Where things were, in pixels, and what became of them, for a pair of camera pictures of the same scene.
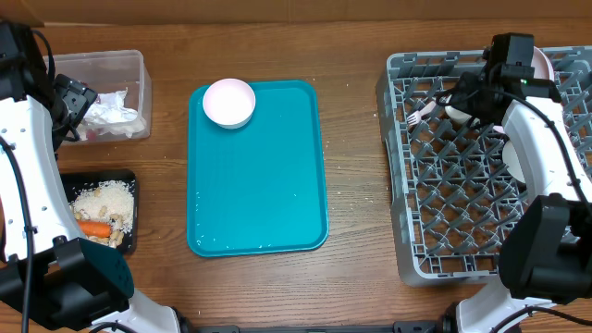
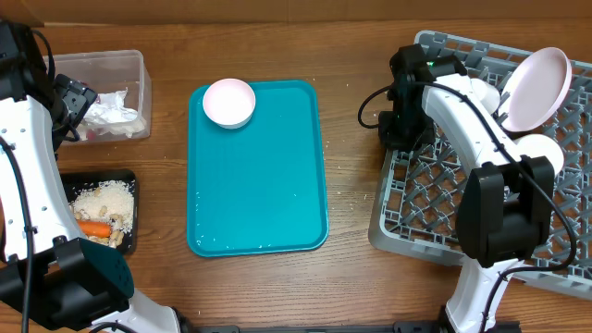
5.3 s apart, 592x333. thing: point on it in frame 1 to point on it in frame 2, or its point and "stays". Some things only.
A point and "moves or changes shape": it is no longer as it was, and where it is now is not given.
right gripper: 463,82 to 392,140
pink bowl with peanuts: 229,103 stays
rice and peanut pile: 108,202 stays
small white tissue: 129,128 stays
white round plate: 542,67 moves or changes shape
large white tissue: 110,108 stays
